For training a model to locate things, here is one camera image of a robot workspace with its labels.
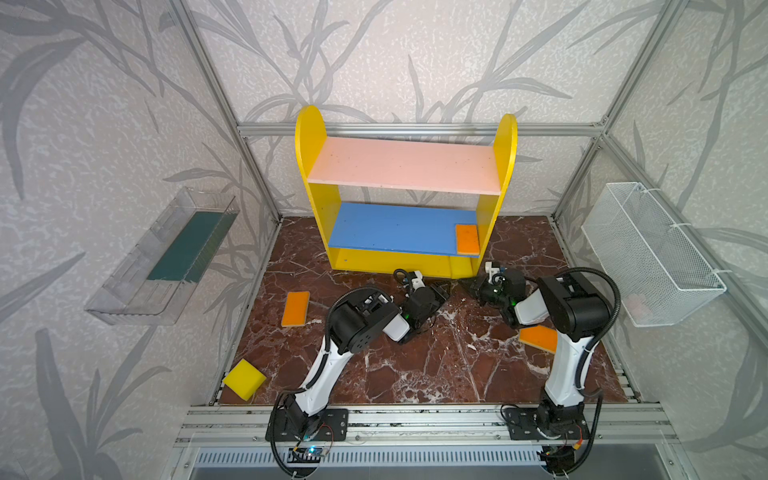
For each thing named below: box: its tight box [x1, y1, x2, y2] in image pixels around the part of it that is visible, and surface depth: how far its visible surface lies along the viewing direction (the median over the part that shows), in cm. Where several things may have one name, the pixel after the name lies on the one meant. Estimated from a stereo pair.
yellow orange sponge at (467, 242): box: [456, 224, 480, 255], surface depth 94 cm
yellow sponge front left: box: [222, 358, 267, 401], surface depth 82 cm
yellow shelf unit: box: [294, 105, 519, 279], surface depth 85 cm
